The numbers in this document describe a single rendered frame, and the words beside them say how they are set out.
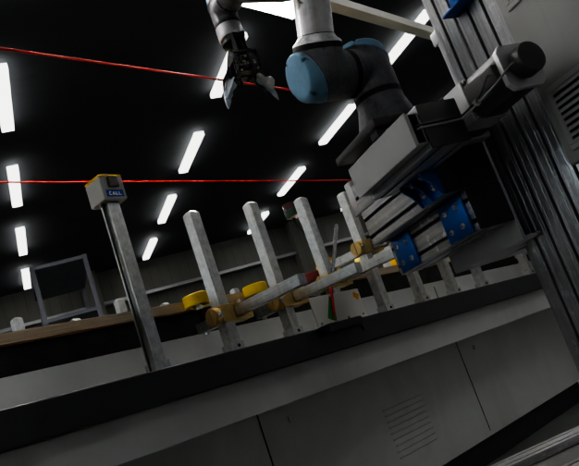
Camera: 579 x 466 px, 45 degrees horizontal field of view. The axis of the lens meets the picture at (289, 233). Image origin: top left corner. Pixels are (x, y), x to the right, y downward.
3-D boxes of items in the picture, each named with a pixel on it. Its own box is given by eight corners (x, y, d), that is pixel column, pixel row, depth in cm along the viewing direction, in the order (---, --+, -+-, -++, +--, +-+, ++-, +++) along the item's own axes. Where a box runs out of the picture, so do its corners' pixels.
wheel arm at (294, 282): (309, 286, 180) (304, 271, 181) (301, 288, 178) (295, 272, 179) (207, 336, 208) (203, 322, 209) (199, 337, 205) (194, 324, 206)
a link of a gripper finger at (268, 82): (282, 92, 194) (256, 71, 193) (277, 103, 199) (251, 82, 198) (289, 85, 195) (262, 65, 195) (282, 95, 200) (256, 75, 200)
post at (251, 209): (306, 346, 210) (256, 200, 220) (299, 348, 208) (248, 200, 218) (299, 349, 212) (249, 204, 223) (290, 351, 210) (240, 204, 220)
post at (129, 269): (171, 366, 173) (121, 200, 182) (155, 371, 169) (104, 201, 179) (161, 371, 176) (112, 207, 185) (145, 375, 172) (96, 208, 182)
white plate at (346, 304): (368, 315, 235) (358, 288, 237) (319, 328, 216) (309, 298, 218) (366, 316, 236) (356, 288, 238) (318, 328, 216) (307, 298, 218)
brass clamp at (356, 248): (386, 249, 258) (380, 237, 259) (364, 251, 248) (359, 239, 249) (373, 255, 262) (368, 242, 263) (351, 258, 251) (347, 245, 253)
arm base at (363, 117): (433, 112, 163) (418, 75, 165) (378, 122, 157) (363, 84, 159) (404, 140, 177) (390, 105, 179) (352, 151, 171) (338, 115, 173)
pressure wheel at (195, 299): (219, 327, 210) (207, 291, 212) (218, 324, 202) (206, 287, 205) (193, 336, 209) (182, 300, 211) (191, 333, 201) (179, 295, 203)
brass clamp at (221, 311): (255, 315, 199) (250, 299, 200) (220, 323, 188) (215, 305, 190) (241, 322, 202) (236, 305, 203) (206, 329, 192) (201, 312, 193)
